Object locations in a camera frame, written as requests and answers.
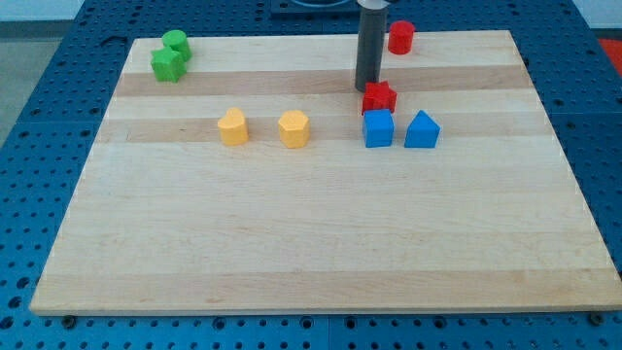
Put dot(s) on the red star block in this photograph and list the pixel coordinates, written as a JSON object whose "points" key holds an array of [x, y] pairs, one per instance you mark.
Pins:
{"points": [[378, 96]]}

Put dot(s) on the blue cube block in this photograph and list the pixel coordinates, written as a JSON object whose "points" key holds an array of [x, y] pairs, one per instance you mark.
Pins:
{"points": [[378, 128]]}

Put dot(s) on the yellow hexagon block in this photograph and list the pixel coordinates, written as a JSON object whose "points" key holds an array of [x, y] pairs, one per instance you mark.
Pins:
{"points": [[294, 129]]}

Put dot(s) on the red cylinder block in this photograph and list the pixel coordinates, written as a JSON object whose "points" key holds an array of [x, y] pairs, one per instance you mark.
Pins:
{"points": [[401, 36]]}

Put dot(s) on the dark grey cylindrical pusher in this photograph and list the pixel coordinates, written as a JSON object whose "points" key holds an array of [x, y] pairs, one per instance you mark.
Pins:
{"points": [[372, 28]]}

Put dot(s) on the blue triangle block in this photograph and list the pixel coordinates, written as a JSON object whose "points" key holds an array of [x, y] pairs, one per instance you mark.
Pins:
{"points": [[423, 132]]}

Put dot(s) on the green cylinder block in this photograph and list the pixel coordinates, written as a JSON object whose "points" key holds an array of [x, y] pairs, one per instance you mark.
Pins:
{"points": [[177, 40]]}

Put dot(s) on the green star block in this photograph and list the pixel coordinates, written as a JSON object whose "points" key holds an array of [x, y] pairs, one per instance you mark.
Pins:
{"points": [[168, 65]]}

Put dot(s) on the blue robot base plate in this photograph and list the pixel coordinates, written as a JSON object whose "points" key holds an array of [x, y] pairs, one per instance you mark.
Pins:
{"points": [[312, 8]]}

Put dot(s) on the yellow heart block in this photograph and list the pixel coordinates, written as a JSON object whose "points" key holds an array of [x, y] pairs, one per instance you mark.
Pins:
{"points": [[233, 127]]}

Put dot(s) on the wooden board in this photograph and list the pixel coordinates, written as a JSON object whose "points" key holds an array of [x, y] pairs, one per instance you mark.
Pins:
{"points": [[167, 220]]}

